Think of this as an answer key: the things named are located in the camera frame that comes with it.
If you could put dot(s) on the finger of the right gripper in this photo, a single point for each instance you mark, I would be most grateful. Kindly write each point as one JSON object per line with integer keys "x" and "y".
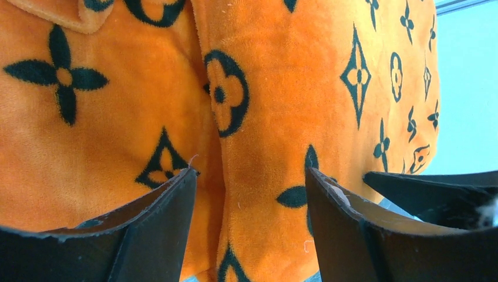
{"x": 462, "y": 201}

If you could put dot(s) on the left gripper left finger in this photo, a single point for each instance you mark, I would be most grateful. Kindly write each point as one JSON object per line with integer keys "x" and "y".
{"x": 144, "y": 240}

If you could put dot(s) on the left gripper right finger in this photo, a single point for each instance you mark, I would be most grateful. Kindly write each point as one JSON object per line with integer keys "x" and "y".
{"x": 358, "y": 240}

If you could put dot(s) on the orange patterned pillowcase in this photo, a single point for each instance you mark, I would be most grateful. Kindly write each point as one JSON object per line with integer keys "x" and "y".
{"x": 103, "y": 101}

